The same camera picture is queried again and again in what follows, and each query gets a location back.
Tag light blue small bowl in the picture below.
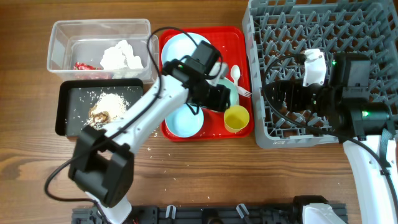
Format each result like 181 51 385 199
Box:
165 104 204 138

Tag yellow plastic cup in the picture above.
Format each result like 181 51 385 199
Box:
223 105 250 133

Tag white paper napkin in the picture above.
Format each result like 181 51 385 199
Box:
99 40 144 79

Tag food scraps with rice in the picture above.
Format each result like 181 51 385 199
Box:
85 93 130 130

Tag red snack wrapper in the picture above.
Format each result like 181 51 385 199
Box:
73 62 112 80

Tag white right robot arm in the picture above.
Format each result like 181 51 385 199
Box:
262 49 397 223

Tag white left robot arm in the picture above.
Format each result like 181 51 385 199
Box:
44 41 230 223

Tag grey dishwasher rack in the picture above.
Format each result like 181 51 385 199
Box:
242 0 397 149

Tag clear plastic waste bin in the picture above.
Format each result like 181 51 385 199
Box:
47 19 159 84

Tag black food waste tray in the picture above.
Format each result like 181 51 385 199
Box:
55 78 144 137

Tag light blue plate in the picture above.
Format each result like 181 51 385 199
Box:
161 33 196 65

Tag white plastic spoon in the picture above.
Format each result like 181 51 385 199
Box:
231 65 241 86

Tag green bowl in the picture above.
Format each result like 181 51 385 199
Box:
218 78 239 106

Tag red serving tray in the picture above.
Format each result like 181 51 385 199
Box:
160 26 254 142

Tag white plastic fork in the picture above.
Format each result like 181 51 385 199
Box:
236 86 252 98

